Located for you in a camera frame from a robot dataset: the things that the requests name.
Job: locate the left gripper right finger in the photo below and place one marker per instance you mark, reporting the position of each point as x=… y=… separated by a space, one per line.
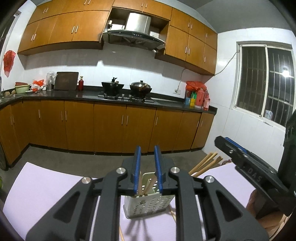
x=166 y=184

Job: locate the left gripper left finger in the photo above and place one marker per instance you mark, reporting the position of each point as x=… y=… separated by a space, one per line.
x=128 y=186

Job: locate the lower wooden kitchen cabinets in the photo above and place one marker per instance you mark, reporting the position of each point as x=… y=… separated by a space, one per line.
x=84 y=126

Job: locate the black kitchen countertop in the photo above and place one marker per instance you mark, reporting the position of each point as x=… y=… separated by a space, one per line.
x=95 y=94

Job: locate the right hand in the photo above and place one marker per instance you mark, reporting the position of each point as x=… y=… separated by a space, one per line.
x=272 y=223

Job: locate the grey perforated utensil holder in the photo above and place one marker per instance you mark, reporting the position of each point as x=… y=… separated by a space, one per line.
x=151 y=201

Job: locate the chopsticks at table edge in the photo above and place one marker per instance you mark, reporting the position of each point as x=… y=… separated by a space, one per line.
x=207 y=163

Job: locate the window with bars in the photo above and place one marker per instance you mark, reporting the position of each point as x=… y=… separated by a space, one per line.
x=266 y=82

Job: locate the red packages on counter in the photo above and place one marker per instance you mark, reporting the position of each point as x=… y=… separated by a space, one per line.
x=197 y=95

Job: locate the black wok with lid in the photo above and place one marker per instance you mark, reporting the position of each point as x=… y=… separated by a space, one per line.
x=140 y=89

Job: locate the black wok left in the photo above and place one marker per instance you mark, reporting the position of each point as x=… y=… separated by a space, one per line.
x=112 y=88

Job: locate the red bottle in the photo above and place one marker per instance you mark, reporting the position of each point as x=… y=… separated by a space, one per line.
x=81 y=84

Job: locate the dark cutting board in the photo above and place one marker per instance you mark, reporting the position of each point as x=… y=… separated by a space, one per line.
x=66 y=81

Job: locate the green basin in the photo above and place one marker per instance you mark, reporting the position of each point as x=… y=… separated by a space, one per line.
x=21 y=87

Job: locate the steel range hood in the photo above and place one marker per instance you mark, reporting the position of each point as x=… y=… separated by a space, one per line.
x=135 y=30

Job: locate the upper wooden cabinets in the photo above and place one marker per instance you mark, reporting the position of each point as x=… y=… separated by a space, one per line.
x=175 y=36

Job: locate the red plastic bag on wall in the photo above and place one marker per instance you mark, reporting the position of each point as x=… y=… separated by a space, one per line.
x=8 y=60

